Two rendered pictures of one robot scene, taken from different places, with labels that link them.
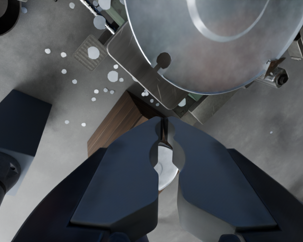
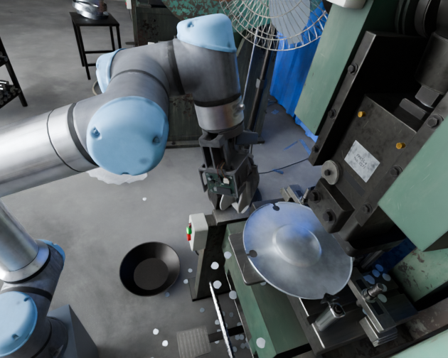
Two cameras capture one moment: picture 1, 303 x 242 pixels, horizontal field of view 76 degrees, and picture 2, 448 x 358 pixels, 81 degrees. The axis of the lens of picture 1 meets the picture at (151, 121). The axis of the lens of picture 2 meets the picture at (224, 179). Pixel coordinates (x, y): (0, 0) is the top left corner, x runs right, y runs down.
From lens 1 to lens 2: 55 cm
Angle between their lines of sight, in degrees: 80
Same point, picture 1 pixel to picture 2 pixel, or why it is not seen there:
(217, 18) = (286, 249)
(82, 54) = (186, 337)
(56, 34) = (173, 322)
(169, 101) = (247, 276)
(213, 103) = not seen: outside the picture
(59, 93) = not seen: outside the picture
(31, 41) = (151, 316)
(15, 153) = (72, 345)
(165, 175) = not seen: outside the picture
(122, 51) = (235, 239)
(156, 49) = (250, 246)
